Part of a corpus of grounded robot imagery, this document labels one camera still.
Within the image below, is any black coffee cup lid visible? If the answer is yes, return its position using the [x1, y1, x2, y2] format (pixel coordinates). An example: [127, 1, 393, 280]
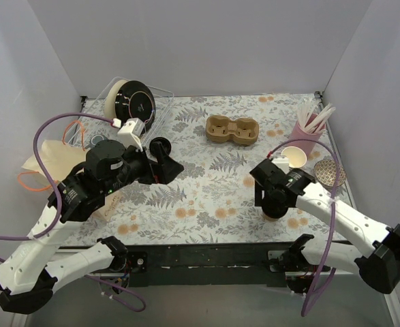
[261, 189, 288, 219]

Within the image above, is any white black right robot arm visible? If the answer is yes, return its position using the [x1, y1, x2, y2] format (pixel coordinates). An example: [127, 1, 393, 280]
[250, 159, 400, 294]

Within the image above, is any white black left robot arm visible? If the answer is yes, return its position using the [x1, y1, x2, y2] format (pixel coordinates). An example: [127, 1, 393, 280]
[0, 138, 184, 315]

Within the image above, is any kraft paper takeout bag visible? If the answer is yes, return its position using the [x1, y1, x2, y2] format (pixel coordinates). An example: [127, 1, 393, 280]
[18, 140, 122, 222]

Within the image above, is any stack of paper cups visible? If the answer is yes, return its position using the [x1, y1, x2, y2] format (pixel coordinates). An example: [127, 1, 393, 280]
[281, 146, 307, 168]

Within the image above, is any dark green mug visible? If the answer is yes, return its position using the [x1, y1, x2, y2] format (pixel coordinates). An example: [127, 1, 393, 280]
[89, 134, 107, 146]

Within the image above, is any brown pulp cup carrier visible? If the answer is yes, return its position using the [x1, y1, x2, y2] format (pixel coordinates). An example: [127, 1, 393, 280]
[205, 115, 260, 146]

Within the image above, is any cream round plate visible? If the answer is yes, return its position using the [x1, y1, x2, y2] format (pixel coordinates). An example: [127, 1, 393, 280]
[104, 79, 127, 119]

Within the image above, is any floral patterned tablecloth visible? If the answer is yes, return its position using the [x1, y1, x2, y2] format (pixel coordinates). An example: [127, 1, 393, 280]
[49, 92, 360, 246]

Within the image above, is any pink straw holder cup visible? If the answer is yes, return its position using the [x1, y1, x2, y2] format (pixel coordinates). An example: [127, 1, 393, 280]
[288, 121, 326, 156]

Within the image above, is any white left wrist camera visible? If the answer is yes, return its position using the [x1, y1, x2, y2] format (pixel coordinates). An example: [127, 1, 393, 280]
[112, 118, 144, 151]

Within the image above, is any black table front rail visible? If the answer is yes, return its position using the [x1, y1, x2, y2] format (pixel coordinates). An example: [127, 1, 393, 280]
[127, 242, 292, 287]

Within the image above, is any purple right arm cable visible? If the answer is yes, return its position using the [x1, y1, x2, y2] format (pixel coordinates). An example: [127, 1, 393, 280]
[266, 138, 344, 317]

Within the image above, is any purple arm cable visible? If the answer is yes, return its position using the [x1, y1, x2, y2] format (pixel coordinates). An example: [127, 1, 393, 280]
[266, 138, 344, 317]
[0, 112, 146, 313]

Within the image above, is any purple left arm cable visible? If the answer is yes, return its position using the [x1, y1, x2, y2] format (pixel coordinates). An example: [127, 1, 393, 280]
[0, 112, 146, 313]

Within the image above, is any aluminium frame rail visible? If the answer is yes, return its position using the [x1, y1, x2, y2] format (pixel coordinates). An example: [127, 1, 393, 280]
[10, 247, 400, 327]

